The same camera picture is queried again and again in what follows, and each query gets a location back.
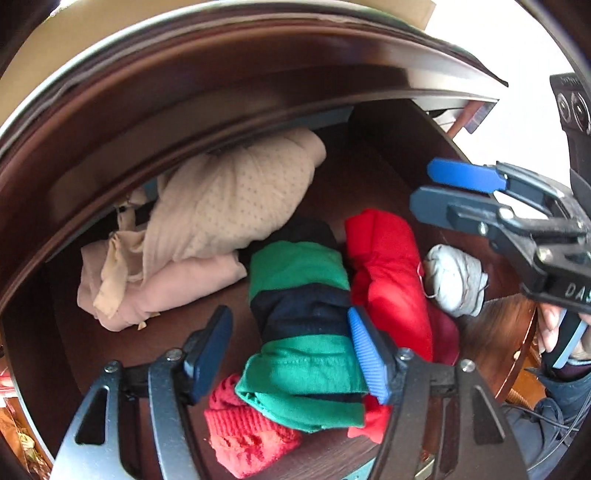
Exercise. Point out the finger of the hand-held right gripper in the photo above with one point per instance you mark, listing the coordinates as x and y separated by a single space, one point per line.
434 203
457 174

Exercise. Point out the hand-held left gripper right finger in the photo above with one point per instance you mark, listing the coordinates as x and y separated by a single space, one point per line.
369 360

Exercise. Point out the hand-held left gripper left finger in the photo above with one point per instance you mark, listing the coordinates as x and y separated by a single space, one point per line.
212 346

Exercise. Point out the pale pink underwear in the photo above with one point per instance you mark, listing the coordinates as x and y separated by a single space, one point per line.
184 286

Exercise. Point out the dark red cloth garment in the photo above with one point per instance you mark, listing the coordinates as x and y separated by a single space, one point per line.
445 332

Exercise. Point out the pale grey garment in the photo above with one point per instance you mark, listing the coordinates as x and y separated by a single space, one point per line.
455 281

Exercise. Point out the bright red underwear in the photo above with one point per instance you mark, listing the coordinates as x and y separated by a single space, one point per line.
388 277

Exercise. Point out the red knit garment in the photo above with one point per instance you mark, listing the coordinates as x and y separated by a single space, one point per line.
244 434

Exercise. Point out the green navy striped underwear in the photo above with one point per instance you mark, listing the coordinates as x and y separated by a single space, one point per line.
300 286

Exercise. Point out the beige dotted bra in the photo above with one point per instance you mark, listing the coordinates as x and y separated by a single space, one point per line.
240 194

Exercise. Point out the shallow cardboard tray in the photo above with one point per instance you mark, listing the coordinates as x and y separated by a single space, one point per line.
184 11

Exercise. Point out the person's right forearm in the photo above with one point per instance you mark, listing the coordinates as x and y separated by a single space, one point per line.
568 383

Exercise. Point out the person's right hand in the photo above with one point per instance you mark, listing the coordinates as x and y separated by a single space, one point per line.
549 327

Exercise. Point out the small green plastic block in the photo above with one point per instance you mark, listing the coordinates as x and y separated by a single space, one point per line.
360 470

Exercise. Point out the person's dark trousers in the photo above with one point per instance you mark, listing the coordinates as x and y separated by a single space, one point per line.
531 434

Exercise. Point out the dark wooden desk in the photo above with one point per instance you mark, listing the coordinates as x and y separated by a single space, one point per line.
184 83

